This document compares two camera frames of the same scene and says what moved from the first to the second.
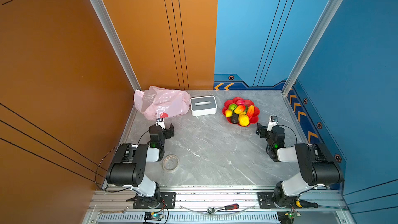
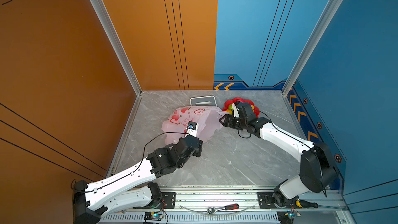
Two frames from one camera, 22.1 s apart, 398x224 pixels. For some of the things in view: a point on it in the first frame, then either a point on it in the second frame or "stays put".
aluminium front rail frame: (117, 204) stays put
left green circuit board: (153, 216) stays put
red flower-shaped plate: (253, 120) stays put
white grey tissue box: (205, 105) stays put
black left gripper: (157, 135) → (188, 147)
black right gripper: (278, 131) → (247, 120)
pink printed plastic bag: (153, 102) → (208, 118)
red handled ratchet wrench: (212, 210) stays put
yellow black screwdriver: (306, 204) stays put
